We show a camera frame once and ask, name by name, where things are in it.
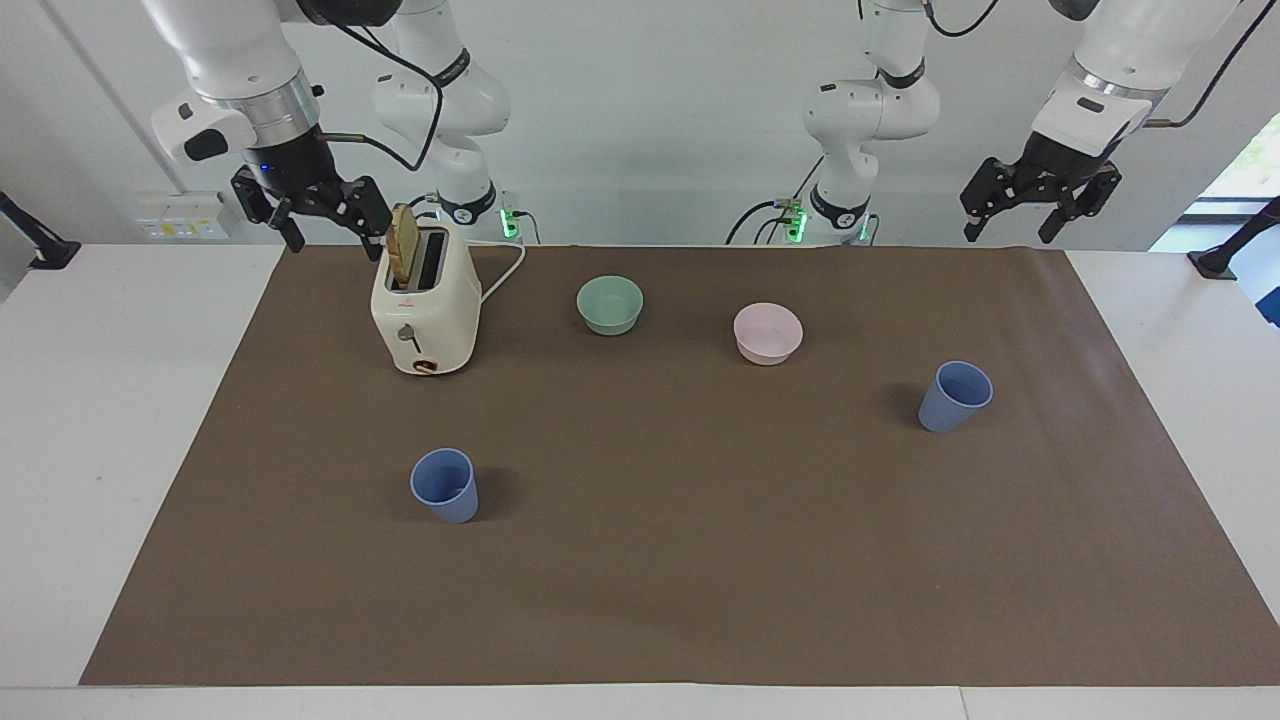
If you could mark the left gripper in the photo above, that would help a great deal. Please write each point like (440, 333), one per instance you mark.
(1065, 160)

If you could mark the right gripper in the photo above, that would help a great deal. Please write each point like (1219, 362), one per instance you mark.
(290, 165)

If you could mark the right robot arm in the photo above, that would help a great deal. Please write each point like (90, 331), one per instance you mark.
(240, 50)

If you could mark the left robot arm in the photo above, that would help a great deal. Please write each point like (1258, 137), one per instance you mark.
(870, 110)

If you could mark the toast slice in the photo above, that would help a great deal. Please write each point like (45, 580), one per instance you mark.
(404, 245)

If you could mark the cream white toaster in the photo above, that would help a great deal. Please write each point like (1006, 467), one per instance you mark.
(430, 320)

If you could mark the black stand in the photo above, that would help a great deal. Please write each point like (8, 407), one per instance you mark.
(45, 250)
(1215, 260)

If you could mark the blue cup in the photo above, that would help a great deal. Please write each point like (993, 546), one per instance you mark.
(950, 400)
(447, 490)

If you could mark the pink bowl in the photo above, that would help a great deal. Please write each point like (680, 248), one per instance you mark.
(768, 335)

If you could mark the green bowl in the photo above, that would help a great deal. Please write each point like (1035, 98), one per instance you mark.
(610, 305)

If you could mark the white wall socket box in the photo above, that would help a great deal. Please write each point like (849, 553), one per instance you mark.
(180, 217)

